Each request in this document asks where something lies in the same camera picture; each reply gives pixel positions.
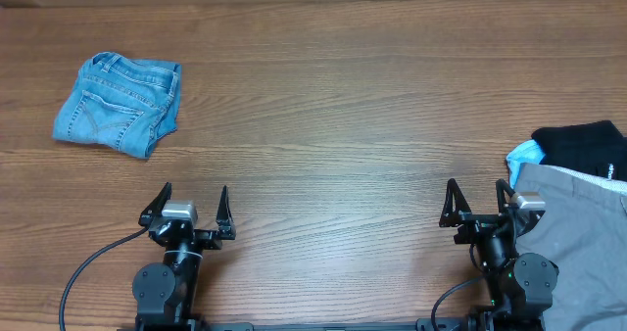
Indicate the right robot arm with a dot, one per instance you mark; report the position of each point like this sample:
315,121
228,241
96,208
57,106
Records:
520,286

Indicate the black garment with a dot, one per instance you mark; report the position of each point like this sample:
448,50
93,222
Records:
597,148

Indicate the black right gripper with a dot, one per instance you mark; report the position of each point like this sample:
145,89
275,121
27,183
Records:
480,226

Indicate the grey shorts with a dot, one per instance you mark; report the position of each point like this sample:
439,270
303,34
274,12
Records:
583,231

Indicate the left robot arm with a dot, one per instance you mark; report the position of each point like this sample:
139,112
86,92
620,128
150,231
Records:
165,291

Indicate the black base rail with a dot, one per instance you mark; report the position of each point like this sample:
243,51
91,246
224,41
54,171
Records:
422,324

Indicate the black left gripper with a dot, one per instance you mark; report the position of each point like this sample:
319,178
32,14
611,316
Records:
213,239

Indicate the folded blue denim jeans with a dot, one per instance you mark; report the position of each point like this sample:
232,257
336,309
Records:
128,105

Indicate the light blue cloth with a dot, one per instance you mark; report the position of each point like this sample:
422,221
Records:
526,152

